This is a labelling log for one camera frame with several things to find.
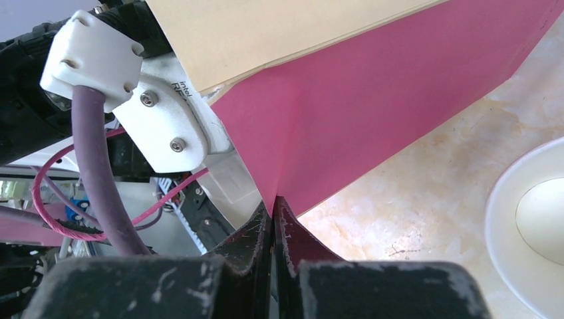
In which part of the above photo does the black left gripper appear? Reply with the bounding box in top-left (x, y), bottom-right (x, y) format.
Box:
top-left (0, 0), bottom-right (173, 181)

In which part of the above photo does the stack of paper cups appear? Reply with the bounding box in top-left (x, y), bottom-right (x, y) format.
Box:
top-left (485, 138), bottom-right (563, 318)

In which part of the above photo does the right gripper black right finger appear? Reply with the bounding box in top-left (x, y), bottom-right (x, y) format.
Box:
top-left (273, 197), bottom-right (491, 318)

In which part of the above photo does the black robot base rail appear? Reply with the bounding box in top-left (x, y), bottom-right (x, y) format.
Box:
top-left (143, 181), bottom-right (235, 257)

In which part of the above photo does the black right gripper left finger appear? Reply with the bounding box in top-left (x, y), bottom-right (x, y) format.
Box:
top-left (23, 203), bottom-right (271, 318)

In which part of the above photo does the kraft pink paper bag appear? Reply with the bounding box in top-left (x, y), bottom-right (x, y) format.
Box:
top-left (0, 0), bottom-right (564, 247)

